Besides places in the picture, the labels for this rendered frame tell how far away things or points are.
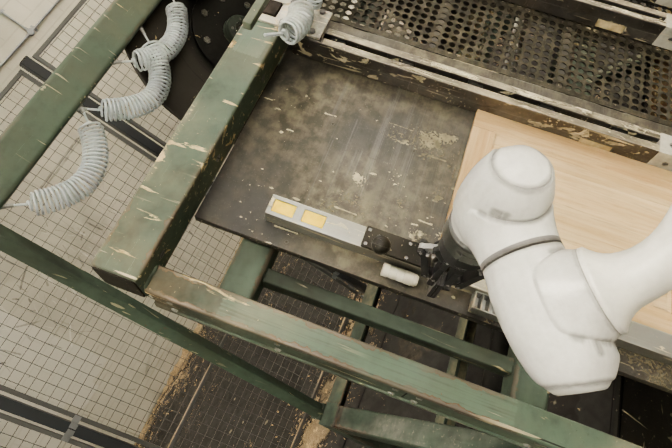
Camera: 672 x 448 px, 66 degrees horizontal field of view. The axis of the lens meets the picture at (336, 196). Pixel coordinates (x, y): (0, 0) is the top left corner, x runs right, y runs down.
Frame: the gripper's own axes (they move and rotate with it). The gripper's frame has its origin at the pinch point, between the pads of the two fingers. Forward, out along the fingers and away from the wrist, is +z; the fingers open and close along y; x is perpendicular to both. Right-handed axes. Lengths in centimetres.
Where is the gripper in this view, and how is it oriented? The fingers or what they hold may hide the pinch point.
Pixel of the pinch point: (436, 284)
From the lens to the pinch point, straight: 99.2
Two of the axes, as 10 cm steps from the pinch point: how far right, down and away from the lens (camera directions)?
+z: -0.8, 4.8, 8.8
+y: 9.4, 3.3, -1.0
